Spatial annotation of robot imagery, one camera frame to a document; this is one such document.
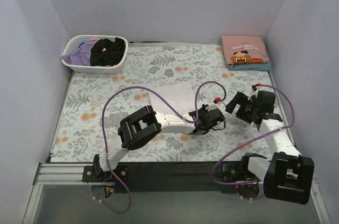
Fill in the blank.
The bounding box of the white t shirt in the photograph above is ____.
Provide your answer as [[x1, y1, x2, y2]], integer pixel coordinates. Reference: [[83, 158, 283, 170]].
[[148, 82, 195, 115]]

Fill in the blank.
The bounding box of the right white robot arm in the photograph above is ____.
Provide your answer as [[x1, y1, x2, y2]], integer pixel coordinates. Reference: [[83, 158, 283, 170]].
[[226, 90, 314, 204]]

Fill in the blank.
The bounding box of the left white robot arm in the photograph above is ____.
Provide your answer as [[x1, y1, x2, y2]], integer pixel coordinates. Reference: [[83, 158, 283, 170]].
[[93, 102, 226, 182]]

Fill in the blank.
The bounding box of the folded pink t shirt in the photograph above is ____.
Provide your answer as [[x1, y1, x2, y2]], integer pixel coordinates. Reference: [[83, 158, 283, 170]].
[[220, 35, 269, 65]]

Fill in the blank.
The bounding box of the floral table mat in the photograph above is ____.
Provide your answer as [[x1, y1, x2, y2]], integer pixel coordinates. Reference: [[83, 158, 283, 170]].
[[49, 44, 295, 163]]

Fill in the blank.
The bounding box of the black garment in basket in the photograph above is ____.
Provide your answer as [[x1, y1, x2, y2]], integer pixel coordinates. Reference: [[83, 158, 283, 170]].
[[90, 38, 126, 67]]

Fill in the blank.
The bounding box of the purple garment in basket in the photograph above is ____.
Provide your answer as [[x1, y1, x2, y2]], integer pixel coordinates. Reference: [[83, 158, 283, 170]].
[[63, 39, 99, 66]]

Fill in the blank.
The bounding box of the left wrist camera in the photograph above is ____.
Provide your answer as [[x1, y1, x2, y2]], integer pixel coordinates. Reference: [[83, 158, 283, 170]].
[[206, 97, 226, 112]]

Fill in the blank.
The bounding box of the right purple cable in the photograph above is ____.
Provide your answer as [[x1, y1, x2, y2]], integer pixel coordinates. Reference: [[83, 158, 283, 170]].
[[211, 83, 295, 201]]

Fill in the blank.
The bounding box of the purple cable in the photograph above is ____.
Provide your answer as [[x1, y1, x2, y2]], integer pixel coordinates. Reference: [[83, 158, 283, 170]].
[[211, 83, 295, 201], [101, 80, 227, 214]]

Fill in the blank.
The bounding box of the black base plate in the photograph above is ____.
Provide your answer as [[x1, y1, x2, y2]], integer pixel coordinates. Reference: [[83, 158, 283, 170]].
[[82, 162, 272, 200]]

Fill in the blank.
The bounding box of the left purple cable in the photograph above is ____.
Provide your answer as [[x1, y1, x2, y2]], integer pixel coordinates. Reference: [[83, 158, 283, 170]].
[[101, 80, 227, 214]]

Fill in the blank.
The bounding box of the aluminium frame rail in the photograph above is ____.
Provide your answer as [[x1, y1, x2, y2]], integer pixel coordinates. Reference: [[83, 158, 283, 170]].
[[23, 163, 330, 223]]

